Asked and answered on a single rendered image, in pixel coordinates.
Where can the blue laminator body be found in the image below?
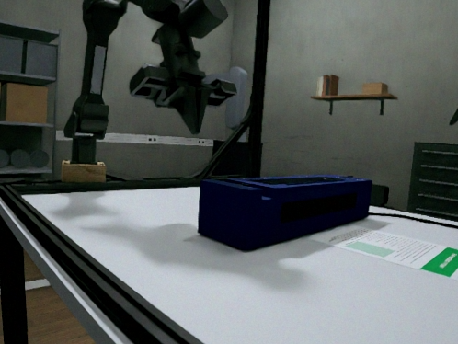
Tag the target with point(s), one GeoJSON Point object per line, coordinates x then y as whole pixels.
{"type": "Point", "coordinates": [236, 212]}

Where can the white laminating pouch with green label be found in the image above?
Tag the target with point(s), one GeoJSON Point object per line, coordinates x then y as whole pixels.
{"type": "Point", "coordinates": [416, 254]}

